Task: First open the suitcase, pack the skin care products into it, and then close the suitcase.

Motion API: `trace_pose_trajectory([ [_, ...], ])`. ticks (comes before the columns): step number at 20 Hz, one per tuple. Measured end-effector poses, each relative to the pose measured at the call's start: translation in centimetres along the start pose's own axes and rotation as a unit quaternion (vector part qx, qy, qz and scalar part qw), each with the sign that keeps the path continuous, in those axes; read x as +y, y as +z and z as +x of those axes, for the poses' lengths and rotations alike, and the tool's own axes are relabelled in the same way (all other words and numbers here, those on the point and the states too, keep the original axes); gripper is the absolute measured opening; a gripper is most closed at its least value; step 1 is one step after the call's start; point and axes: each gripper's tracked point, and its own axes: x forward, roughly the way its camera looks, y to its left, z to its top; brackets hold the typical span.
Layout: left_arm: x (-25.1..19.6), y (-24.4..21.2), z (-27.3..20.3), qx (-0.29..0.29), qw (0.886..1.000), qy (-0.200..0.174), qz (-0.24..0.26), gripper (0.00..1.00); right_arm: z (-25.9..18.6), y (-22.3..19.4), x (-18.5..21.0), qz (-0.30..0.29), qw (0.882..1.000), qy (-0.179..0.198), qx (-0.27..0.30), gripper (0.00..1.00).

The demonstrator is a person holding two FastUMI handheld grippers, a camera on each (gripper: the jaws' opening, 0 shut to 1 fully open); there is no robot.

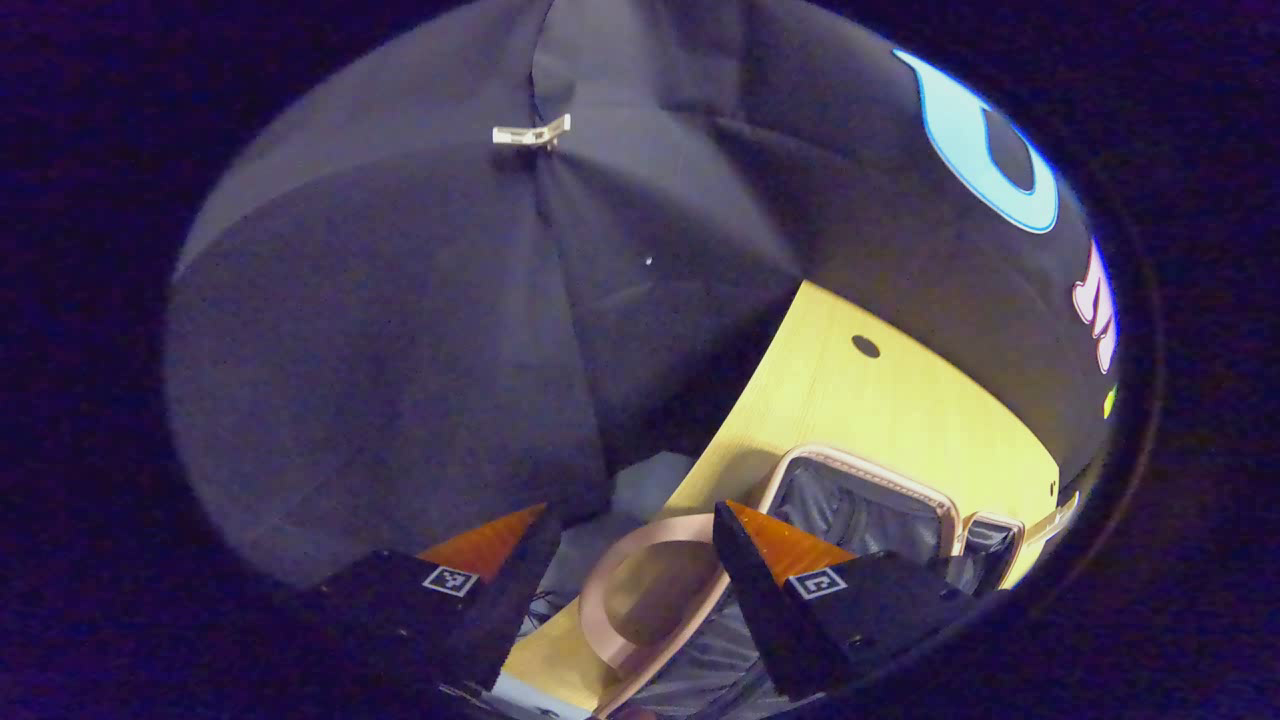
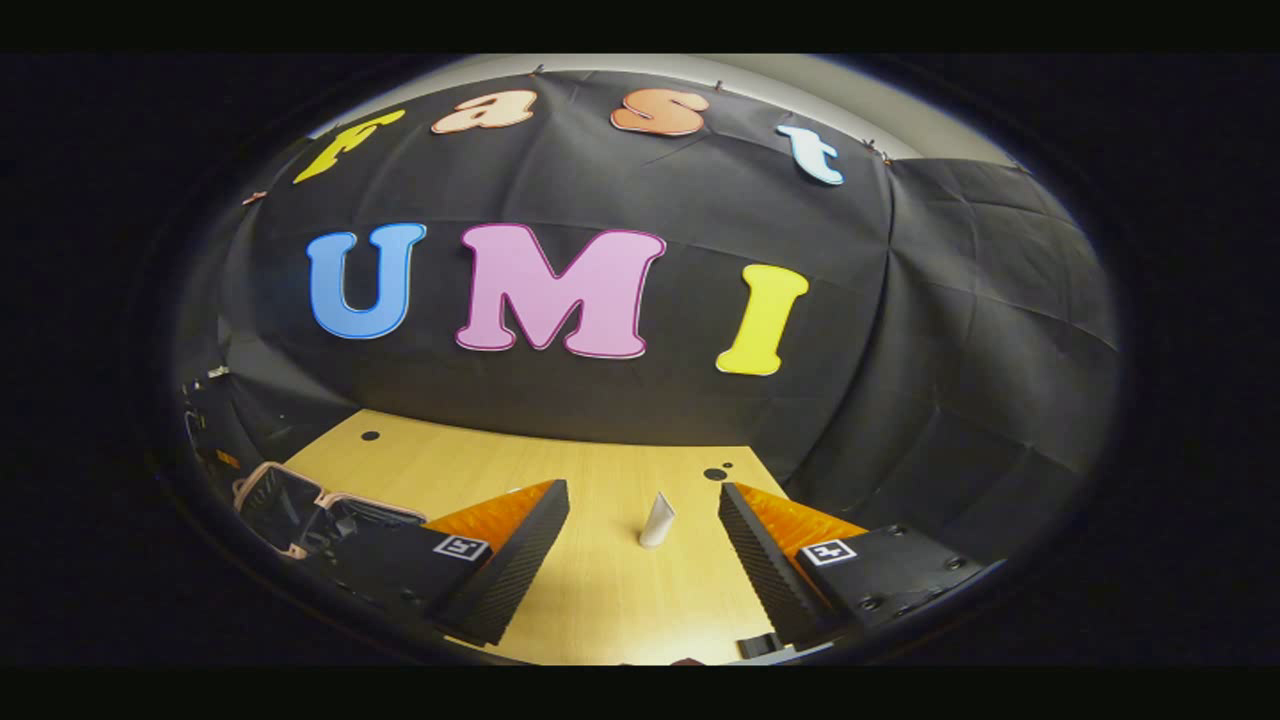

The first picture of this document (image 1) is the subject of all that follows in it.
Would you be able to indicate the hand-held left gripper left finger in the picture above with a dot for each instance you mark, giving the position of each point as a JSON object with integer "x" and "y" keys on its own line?
{"x": 515, "y": 590}

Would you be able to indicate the white cloth clip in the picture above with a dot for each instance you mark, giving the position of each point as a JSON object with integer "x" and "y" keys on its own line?
{"x": 530, "y": 134}

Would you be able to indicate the black backdrop cloth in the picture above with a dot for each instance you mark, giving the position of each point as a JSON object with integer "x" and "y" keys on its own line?
{"x": 400, "y": 350}

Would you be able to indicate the pink suitcase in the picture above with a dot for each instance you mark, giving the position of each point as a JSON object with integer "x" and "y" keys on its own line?
{"x": 860, "y": 510}

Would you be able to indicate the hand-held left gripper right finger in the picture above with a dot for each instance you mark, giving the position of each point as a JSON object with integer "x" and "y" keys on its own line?
{"x": 755, "y": 610}

